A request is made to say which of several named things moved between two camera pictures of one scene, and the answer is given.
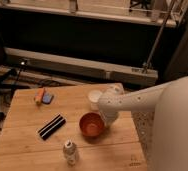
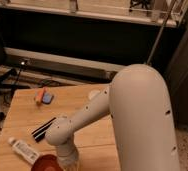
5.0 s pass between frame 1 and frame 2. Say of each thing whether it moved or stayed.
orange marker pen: stayed
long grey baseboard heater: stayed
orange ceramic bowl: moved
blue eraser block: stayed
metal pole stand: stayed
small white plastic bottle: moved
